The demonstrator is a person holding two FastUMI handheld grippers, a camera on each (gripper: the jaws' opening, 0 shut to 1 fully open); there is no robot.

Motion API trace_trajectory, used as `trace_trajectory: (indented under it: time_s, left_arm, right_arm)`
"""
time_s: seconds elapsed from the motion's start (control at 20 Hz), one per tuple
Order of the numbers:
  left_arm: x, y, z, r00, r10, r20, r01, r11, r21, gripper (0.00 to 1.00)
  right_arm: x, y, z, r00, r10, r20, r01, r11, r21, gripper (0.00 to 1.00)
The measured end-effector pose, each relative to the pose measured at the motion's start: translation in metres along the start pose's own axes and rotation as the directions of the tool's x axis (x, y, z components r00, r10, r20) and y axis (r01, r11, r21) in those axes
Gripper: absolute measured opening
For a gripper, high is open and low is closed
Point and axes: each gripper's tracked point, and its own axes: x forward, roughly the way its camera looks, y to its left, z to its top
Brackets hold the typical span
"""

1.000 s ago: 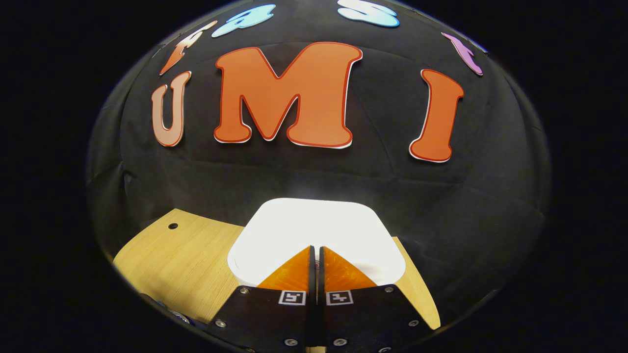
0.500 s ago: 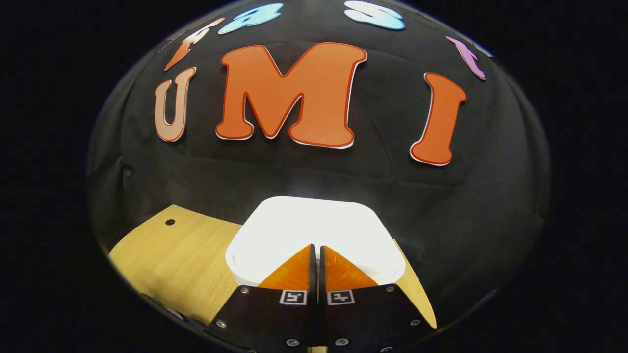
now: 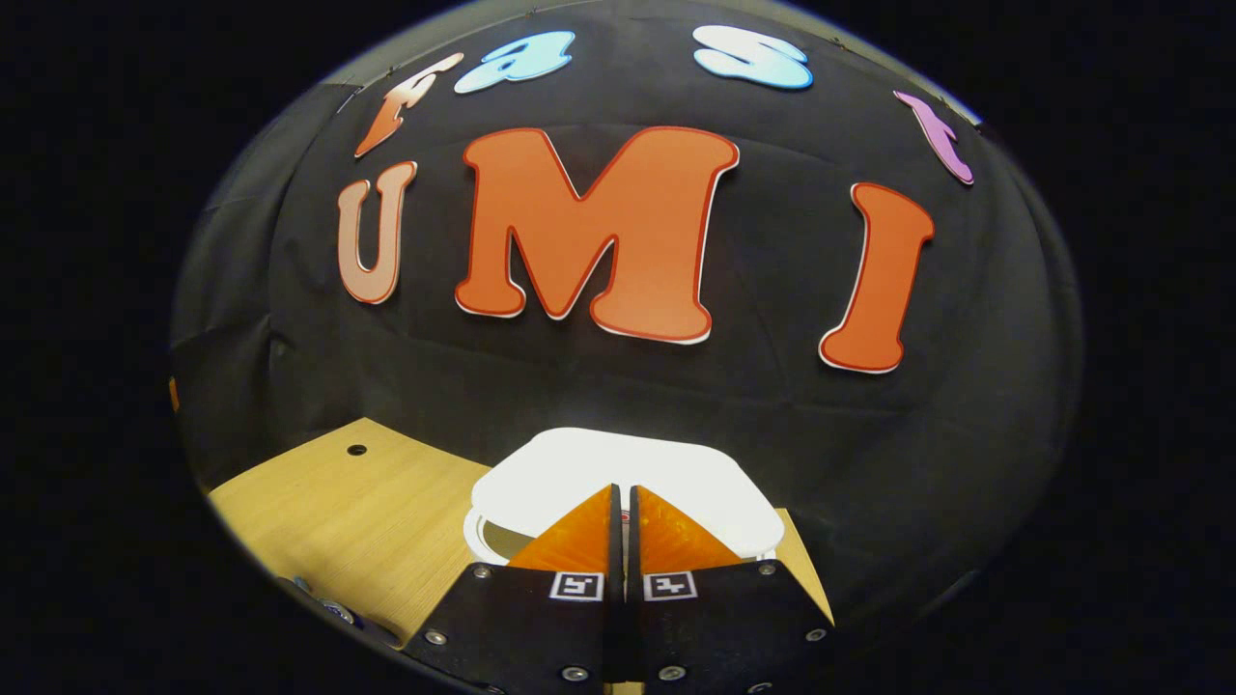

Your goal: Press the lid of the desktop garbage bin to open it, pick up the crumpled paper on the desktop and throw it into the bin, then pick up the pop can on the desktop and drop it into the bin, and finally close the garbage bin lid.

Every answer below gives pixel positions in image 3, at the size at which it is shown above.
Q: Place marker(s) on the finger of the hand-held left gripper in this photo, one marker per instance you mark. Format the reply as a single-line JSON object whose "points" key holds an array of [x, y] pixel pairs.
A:
{"points": [[174, 394]]}

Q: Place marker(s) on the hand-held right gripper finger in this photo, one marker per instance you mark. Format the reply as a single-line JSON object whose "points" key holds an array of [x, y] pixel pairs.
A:
{"points": [[633, 550], [615, 550]]}

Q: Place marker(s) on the white desktop garbage bin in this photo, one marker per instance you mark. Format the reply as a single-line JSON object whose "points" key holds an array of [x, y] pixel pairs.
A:
{"points": [[618, 463]]}

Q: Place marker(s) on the paper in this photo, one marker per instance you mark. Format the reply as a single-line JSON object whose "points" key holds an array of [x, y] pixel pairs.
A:
{"points": [[301, 584]]}

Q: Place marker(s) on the wooden desktop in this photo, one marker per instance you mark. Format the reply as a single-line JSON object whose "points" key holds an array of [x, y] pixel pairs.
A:
{"points": [[386, 512]]}

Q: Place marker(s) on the black backdrop cloth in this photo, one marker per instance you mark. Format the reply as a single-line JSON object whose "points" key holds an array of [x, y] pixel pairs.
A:
{"points": [[772, 405]]}

